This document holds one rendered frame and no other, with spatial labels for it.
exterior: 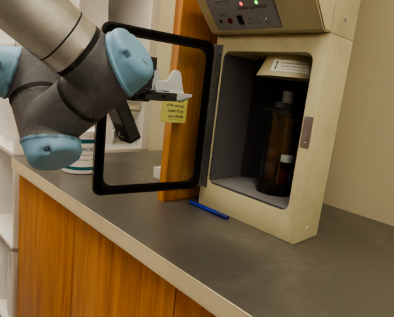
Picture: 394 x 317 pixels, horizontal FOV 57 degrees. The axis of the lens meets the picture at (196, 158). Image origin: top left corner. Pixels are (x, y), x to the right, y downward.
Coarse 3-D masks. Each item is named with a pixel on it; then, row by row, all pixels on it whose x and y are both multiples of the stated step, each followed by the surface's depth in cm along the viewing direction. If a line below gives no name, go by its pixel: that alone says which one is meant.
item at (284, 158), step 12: (276, 108) 90; (276, 120) 91; (288, 120) 90; (300, 120) 91; (276, 132) 91; (288, 132) 91; (300, 132) 93; (264, 144) 95; (276, 144) 92; (288, 144) 91; (264, 156) 95; (276, 156) 92; (288, 156) 92; (264, 168) 95; (276, 168) 93; (288, 168) 93; (264, 180) 95; (276, 180) 93; (288, 180) 94
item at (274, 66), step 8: (272, 56) 88; (280, 56) 86; (288, 56) 85; (296, 56) 85; (304, 56) 85; (264, 64) 90; (272, 64) 87; (280, 64) 86; (288, 64) 85; (296, 64) 84; (304, 64) 85; (264, 72) 88; (272, 72) 86; (280, 72) 85; (288, 72) 84; (296, 72) 84; (304, 72) 84; (288, 80) 101; (296, 80) 100; (304, 80) 98
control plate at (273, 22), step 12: (216, 0) 84; (228, 0) 82; (240, 0) 80; (252, 0) 78; (264, 0) 76; (216, 12) 87; (228, 12) 85; (240, 12) 82; (252, 12) 80; (264, 12) 78; (276, 12) 76; (216, 24) 90; (228, 24) 88; (252, 24) 83; (264, 24) 81; (276, 24) 78
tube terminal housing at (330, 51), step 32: (352, 0) 77; (352, 32) 80; (320, 64) 76; (320, 96) 77; (320, 128) 80; (320, 160) 83; (224, 192) 98; (320, 192) 87; (256, 224) 90; (288, 224) 84
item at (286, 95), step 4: (284, 92) 93; (288, 92) 92; (292, 92) 92; (284, 96) 93; (288, 96) 92; (292, 96) 92; (284, 100) 93; (288, 100) 92; (292, 100) 93; (272, 104) 92; (276, 104) 91; (280, 104) 91; (284, 104) 90; (288, 104) 90; (292, 104) 90; (296, 104) 90; (300, 104) 92; (284, 108) 90; (288, 108) 90; (292, 108) 90; (296, 108) 90; (300, 108) 91
